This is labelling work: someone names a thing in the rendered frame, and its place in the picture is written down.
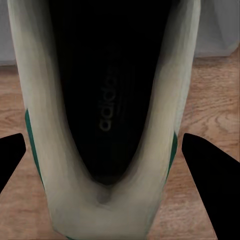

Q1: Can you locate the gym shoe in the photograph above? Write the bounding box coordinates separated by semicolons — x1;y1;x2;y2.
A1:
7;0;201;240

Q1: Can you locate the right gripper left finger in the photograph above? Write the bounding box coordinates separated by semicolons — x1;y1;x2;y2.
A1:
0;133;26;193

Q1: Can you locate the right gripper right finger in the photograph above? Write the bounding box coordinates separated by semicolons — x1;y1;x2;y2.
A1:
182;133;240;240

